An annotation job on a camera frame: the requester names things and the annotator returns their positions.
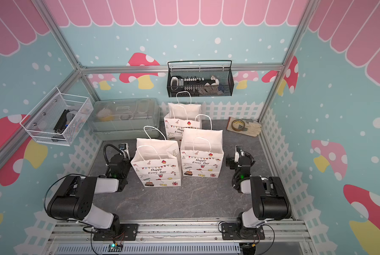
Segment paper bag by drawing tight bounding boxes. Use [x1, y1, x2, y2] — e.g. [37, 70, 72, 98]
[180, 121, 225, 178]
[164, 97, 202, 146]
[131, 136, 182, 188]

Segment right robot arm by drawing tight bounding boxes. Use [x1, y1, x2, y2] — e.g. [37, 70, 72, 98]
[218, 146, 292, 241]

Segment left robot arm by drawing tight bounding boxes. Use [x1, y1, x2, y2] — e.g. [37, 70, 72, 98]
[44, 143, 138, 247]

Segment roll of brown tape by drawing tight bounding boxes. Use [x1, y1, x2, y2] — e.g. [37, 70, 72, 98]
[231, 119, 246, 132]

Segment clear plastic storage box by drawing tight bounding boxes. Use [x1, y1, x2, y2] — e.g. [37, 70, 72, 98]
[87, 98, 161, 141]

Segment black item in white basket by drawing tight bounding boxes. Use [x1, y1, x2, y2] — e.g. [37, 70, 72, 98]
[53, 109, 70, 133]

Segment green circuit board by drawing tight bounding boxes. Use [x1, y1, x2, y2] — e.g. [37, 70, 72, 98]
[108, 243, 124, 252]

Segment black white device in basket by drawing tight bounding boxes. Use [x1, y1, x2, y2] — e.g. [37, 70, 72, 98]
[168, 75, 220, 94]

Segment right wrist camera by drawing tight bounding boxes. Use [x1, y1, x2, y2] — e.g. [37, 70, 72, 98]
[235, 145, 245, 162]

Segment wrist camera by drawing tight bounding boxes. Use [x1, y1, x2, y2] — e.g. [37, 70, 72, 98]
[235, 145, 245, 162]
[119, 143, 130, 159]

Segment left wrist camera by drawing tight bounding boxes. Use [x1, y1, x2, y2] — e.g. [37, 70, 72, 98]
[119, 143, 130, 159]

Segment white wire mesh basket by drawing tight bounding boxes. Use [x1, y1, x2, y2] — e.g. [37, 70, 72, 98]
[20, 87, 93, 146]

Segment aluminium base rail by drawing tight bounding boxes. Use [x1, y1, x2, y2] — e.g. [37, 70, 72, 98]
[42, 218, 317, 255]

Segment black wire mesh basket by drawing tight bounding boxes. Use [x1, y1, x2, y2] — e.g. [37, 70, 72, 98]
[167, 60, 234, 97]

